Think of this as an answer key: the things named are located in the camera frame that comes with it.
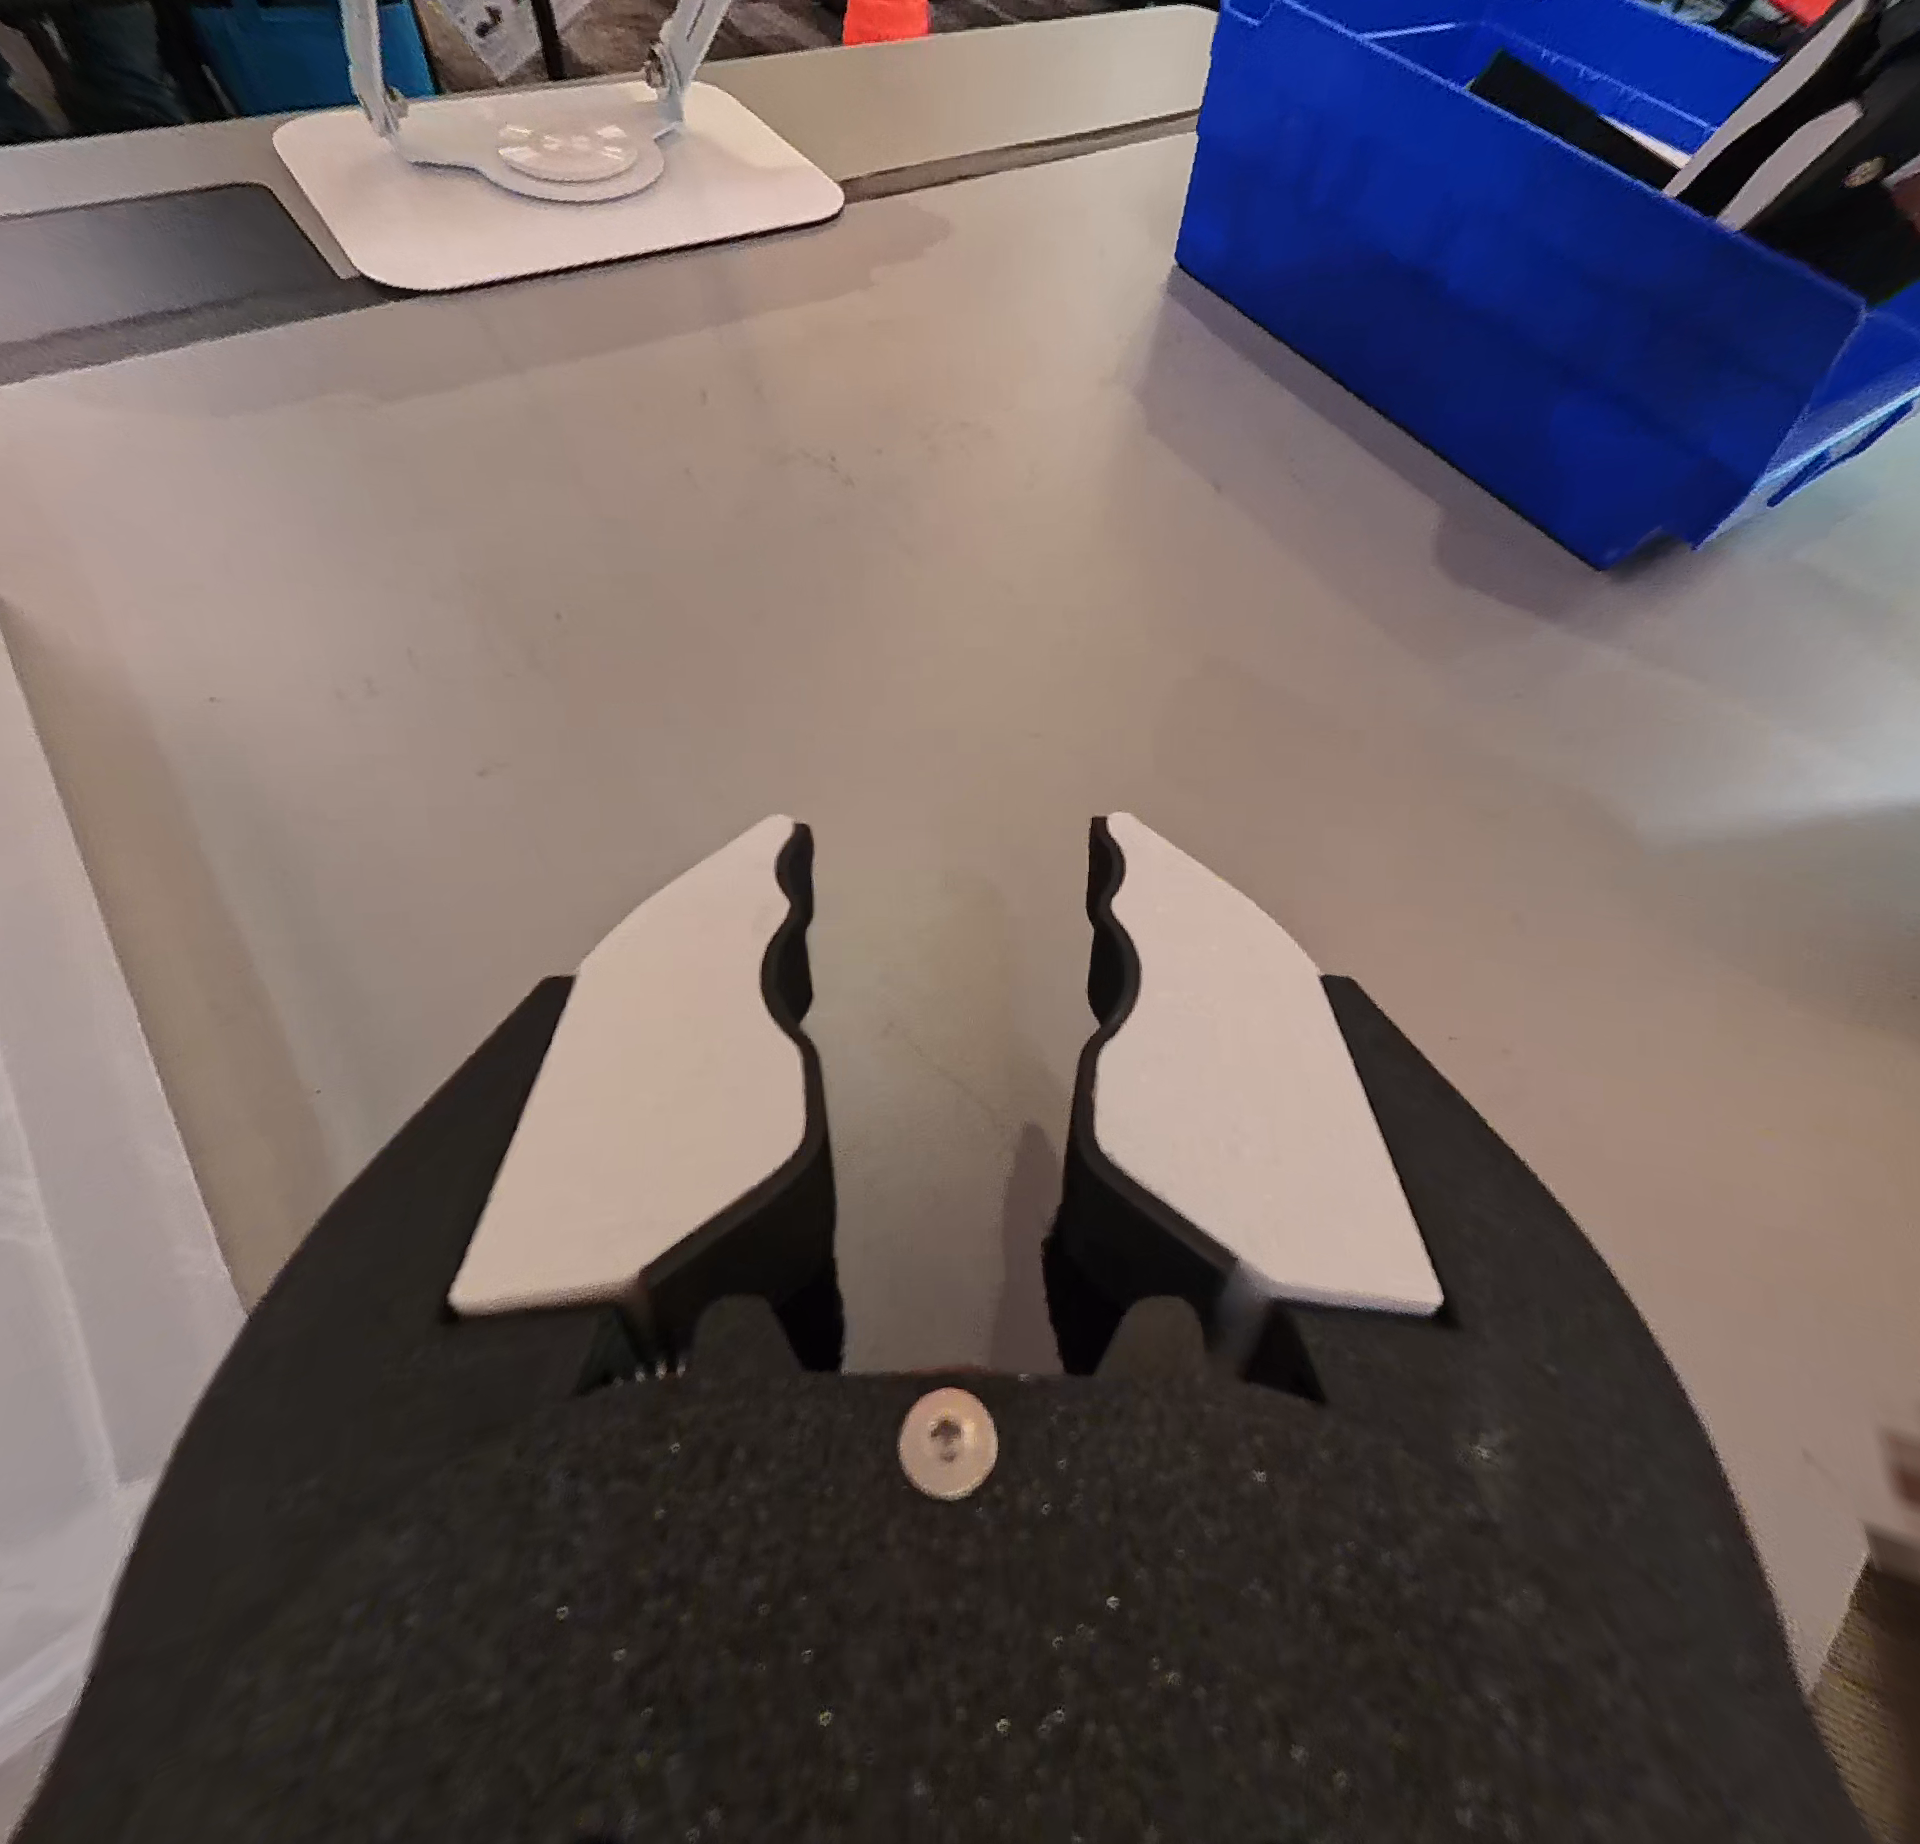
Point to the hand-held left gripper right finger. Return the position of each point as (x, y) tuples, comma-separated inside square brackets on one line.
[(1245, 1096)]

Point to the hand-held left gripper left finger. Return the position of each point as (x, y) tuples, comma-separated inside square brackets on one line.
[(645, 1111)]

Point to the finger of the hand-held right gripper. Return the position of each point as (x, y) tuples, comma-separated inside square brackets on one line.
[(1767, 108)]

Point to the blue storage bin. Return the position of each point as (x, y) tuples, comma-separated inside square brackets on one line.
[(1425, 299)]

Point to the grey desk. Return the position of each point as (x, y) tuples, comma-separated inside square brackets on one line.
[(900, 524)]

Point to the blue bag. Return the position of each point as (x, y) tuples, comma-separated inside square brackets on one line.
[(300, 44)]

